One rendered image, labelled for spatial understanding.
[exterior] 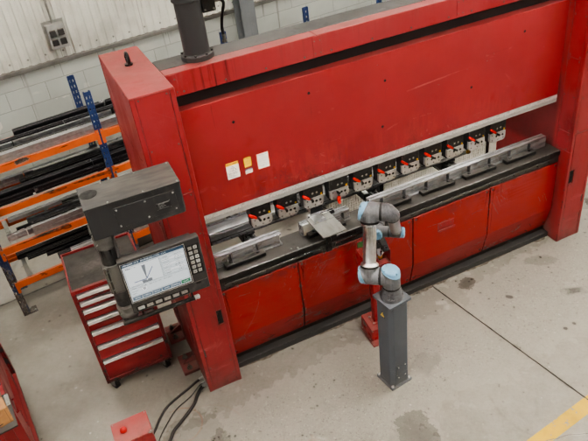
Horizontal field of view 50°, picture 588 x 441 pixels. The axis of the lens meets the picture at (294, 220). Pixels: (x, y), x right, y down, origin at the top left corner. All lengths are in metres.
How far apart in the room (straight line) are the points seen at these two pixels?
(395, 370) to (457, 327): 0.79
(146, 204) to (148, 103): 0.55
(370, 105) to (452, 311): 1.83
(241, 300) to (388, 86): 1.78
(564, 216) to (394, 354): 2.24
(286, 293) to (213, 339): 0.63
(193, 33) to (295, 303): 2.08
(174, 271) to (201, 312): 0.78
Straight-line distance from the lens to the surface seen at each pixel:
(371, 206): 3.86
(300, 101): 4.04
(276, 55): 3.85
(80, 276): 4.51
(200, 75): 3.71
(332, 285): 4.76
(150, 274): 3.50
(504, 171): 5.23
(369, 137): 4.41
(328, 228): 4.37
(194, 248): 3.49
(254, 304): 4.53
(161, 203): 3.31
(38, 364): 5.52
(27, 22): 7.72
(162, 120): 3.52
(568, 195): 5.77
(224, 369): 4.67
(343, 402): 4.55
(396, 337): 4.27
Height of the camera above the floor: 3.54
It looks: 34 degrees down
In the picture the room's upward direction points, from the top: 8 degrees counter-clockwise
